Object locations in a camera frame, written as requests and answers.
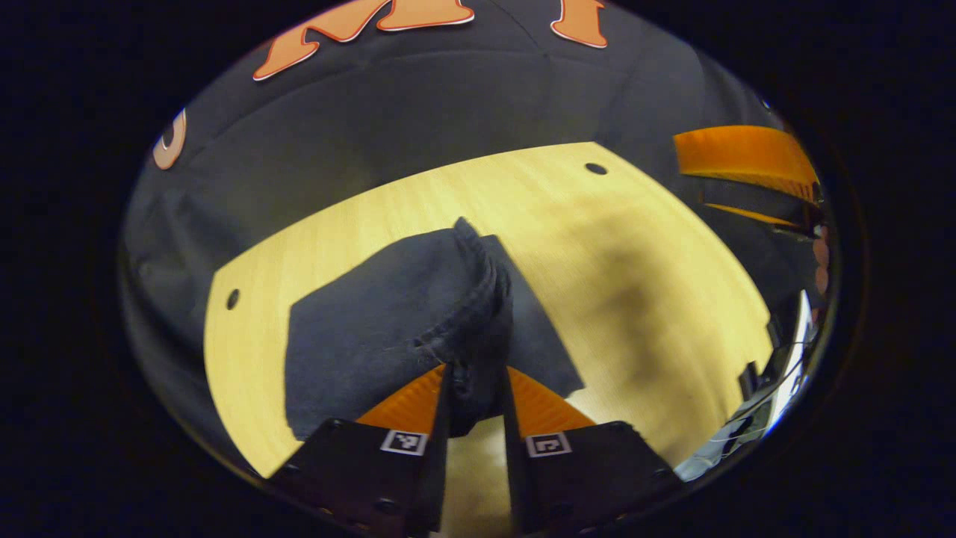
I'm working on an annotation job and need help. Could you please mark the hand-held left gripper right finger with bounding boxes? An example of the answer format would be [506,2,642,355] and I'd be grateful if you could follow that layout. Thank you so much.
[500,365,683,536]

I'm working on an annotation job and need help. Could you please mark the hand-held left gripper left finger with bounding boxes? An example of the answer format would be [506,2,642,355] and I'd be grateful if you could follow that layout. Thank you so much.
[269,362,453,538]

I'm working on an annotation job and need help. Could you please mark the dark jeans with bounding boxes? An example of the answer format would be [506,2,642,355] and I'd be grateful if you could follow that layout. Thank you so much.
[284,217,588,442]

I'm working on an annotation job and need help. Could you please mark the black backdrop cloth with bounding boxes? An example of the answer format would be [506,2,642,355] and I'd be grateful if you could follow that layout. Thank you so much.
[119,0,830,471]

